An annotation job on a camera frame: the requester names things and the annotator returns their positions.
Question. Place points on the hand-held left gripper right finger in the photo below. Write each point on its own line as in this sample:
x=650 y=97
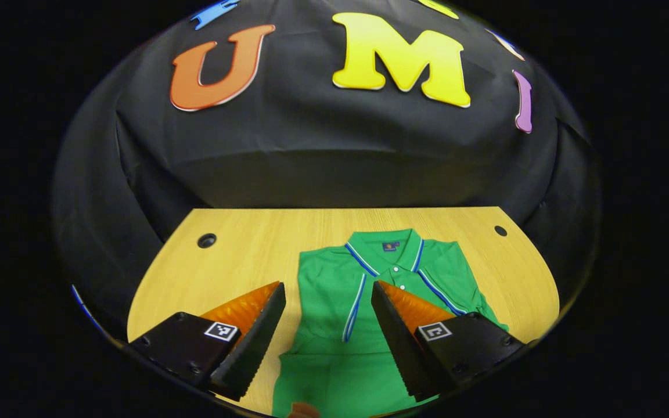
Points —
x=401 y=342

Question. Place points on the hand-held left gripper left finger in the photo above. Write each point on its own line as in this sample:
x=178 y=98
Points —
x=253 y=348

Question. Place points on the green polo T-shirt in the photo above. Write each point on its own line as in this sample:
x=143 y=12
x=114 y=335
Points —
x=334 y=278

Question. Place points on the black backdrop cloth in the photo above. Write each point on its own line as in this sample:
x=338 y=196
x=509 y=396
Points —
x=311 y=162

